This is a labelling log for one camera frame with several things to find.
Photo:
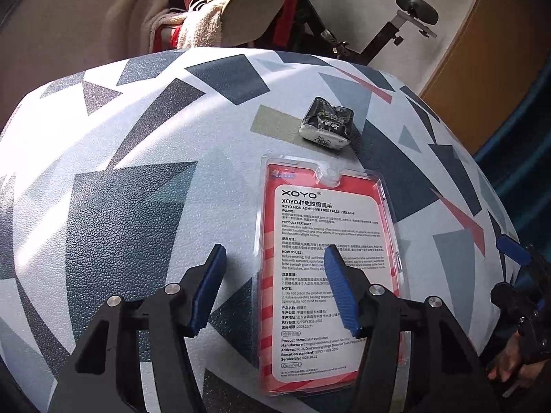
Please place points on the wooden door panel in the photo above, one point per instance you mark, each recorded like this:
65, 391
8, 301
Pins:
495, 73

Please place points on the beige chair with red frame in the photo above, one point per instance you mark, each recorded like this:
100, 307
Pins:
254, 13

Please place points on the geometric patterned table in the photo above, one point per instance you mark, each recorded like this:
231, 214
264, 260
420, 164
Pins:
129, 159

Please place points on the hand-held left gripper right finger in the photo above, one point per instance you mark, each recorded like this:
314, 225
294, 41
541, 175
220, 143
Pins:
342, 292

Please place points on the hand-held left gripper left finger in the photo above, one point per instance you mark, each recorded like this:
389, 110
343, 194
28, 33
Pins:
206, 292

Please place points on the black exercise bike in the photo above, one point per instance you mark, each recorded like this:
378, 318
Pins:
379, 43

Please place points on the crumpled black and white packet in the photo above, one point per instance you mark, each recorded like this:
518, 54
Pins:
325, 122

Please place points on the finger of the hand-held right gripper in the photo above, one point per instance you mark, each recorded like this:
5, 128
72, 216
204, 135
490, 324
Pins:
512, 250

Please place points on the person's right hand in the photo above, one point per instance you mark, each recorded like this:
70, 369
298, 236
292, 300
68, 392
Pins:
516, 374

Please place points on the white fleece towel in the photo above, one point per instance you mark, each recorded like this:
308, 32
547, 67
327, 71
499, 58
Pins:
202, 26

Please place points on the red blister pack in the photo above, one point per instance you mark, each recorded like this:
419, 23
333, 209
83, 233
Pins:
310, 223

